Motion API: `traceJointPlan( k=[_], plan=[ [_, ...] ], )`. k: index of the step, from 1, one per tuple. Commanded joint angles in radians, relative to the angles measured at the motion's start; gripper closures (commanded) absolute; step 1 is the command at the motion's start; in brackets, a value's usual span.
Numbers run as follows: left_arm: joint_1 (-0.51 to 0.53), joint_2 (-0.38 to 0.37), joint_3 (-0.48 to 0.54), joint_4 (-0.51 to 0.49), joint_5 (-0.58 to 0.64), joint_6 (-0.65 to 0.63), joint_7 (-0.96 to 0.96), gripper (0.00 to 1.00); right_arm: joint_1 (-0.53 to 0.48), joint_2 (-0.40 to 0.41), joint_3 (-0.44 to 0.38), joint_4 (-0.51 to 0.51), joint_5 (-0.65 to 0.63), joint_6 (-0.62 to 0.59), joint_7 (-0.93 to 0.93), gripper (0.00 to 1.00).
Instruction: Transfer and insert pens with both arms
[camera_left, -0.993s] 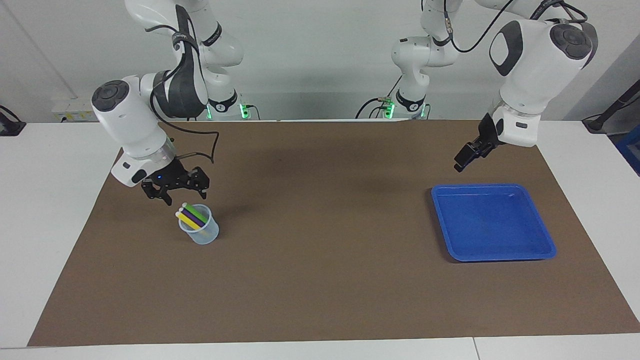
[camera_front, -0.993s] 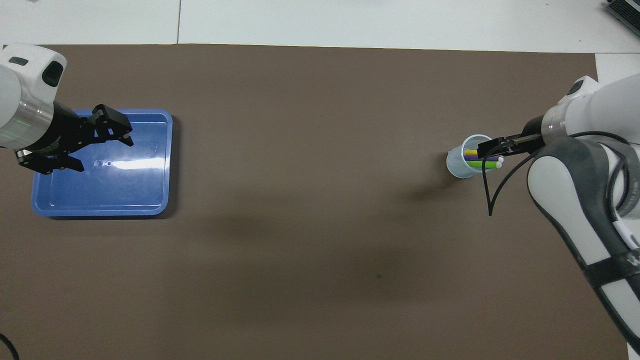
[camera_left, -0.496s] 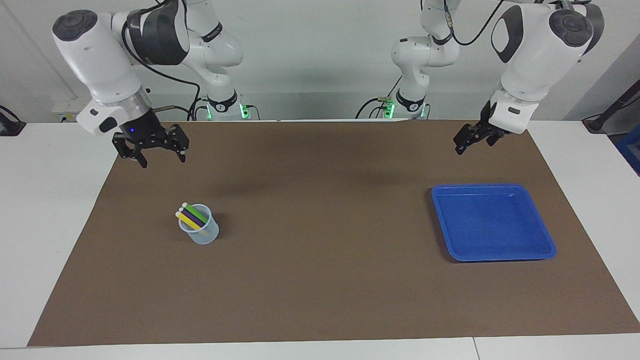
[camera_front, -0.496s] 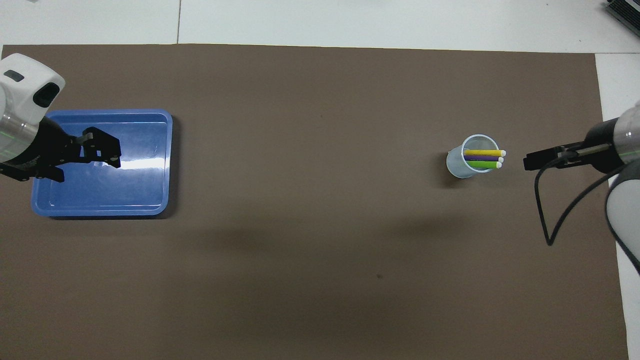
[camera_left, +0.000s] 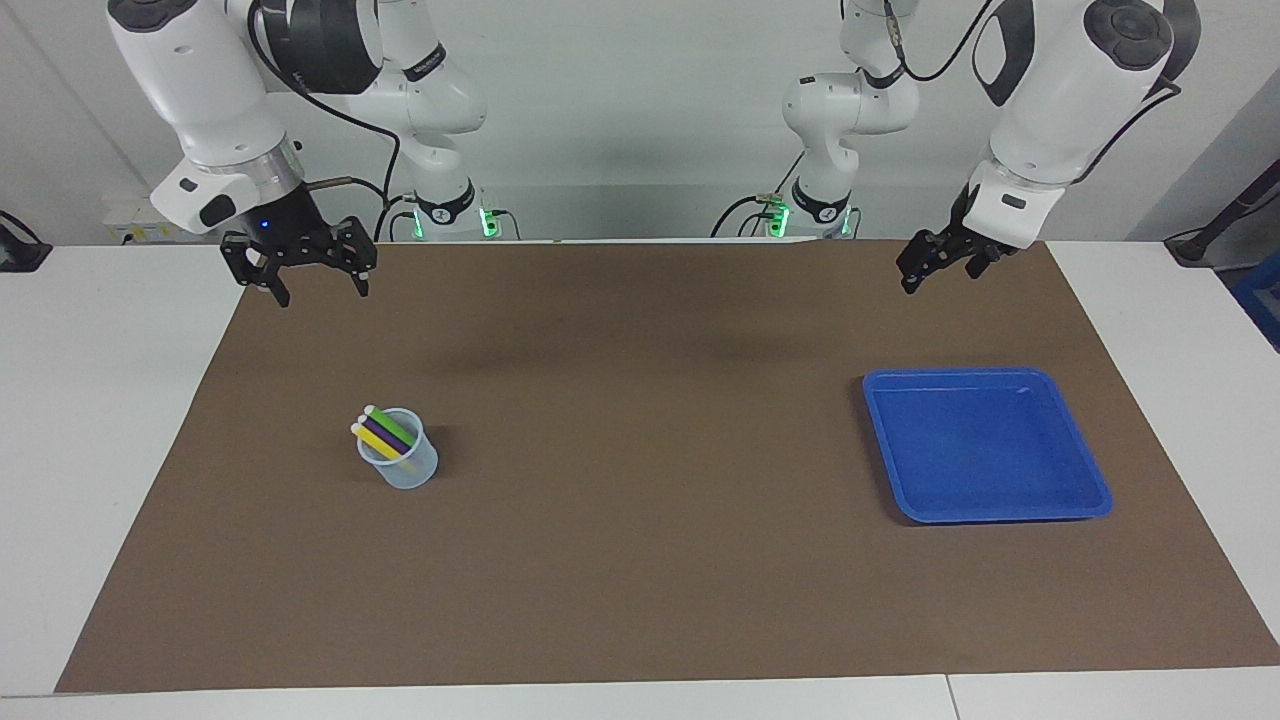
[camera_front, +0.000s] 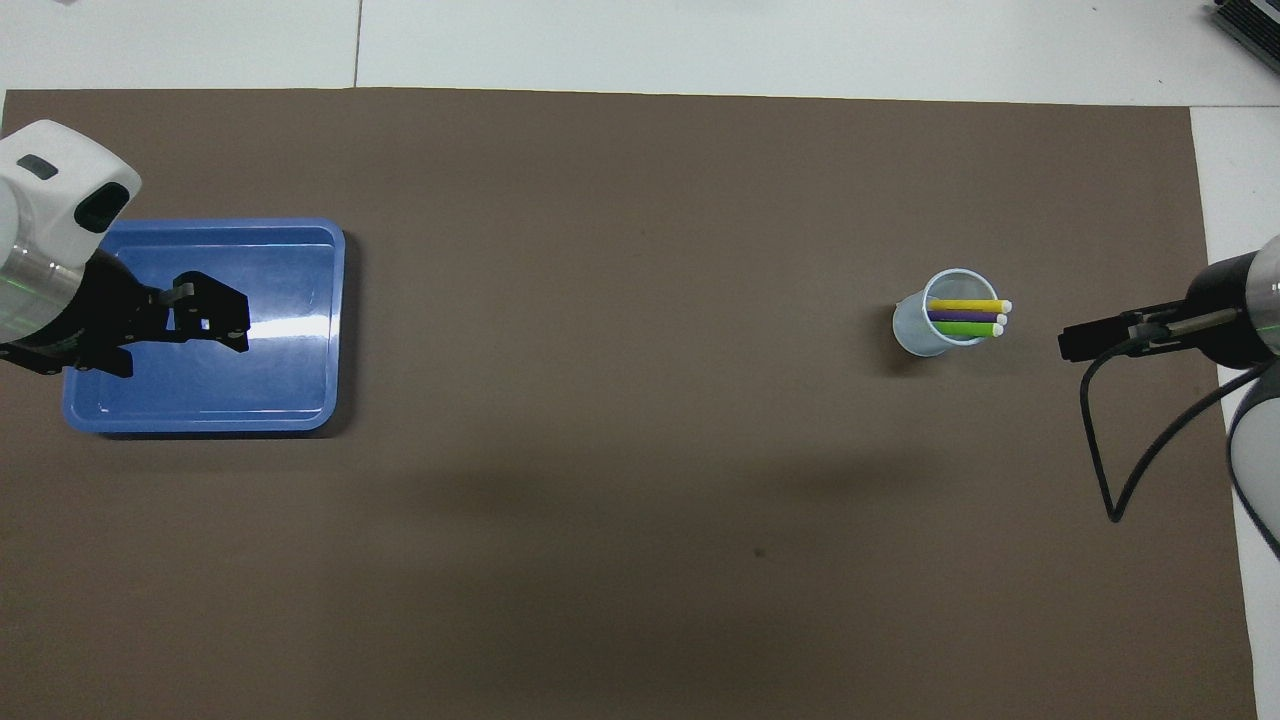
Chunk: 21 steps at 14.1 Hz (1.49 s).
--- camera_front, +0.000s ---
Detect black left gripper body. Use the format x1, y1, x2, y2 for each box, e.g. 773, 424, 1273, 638
0, 250, 166, 379

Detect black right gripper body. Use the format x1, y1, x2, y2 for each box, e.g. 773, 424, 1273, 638
1128, 252, 1276, 369

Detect blue plastic tray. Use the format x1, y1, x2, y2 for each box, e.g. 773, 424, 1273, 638
62, 218, 347, 435

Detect translucent plastic cup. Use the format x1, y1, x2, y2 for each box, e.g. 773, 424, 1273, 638
892, 268, 1002, 359

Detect grey ribbed device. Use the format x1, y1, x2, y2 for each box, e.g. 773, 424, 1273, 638
1210, 0, 1280, 51

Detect brown table mat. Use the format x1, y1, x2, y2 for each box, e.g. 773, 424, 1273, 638
0, 88, 1259, 720

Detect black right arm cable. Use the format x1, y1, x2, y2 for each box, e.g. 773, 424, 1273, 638
1080, 335, 1266, 524

